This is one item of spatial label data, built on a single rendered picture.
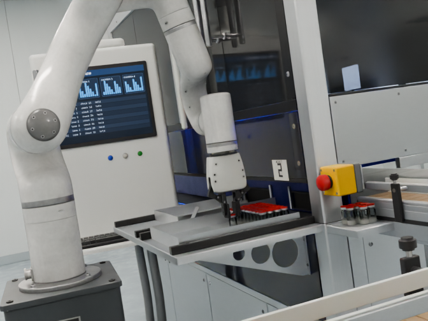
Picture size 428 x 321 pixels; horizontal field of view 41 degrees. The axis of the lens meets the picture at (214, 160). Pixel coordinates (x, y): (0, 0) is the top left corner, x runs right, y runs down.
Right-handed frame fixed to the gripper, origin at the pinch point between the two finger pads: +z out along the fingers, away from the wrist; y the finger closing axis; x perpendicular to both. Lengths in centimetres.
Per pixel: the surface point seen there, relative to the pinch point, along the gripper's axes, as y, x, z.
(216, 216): -1.1, -15.0, 3.6
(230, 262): 4.6, 5.7, 12.6
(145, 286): 5, -94, 40
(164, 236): 19.2, -1.8, 3.8
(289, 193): -25.5, -13.0, 0.9
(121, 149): 8, -84, -19
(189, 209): -4.5, -49.1, 4.5
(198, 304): -18, -96, 54
